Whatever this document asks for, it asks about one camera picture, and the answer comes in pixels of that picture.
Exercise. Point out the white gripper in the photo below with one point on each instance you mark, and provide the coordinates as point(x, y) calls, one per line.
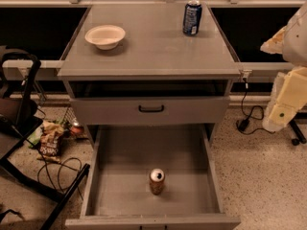
point(295, 42)

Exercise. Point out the orange soda can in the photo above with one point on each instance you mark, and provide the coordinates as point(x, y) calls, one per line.
point(157, 178)

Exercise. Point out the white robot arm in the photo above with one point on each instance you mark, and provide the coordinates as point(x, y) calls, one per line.
point(289, 91)

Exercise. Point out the blue soda can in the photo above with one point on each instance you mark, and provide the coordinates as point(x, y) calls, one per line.
point(192, 17)

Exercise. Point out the grey drawer cabinet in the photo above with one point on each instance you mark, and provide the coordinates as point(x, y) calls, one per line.
point(154, 60)

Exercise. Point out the closed grey top drawer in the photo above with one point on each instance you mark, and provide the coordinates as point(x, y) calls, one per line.
point(124, 111)

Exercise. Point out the open grey middle drawer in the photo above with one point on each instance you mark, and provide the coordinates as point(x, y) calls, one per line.
point(117, 195)

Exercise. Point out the black wheeled stand base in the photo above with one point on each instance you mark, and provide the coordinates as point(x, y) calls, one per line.
point(299, 136)

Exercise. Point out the black stand leg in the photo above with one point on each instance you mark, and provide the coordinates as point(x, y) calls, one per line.
point(71, 189)

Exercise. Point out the brown chip bag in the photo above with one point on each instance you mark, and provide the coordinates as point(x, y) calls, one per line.
point(50, 142)

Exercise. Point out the black chair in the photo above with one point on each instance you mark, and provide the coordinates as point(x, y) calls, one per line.
point(18, 120)

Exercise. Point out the black drawer handle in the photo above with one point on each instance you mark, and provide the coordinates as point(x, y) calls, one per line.
point(153, 109)

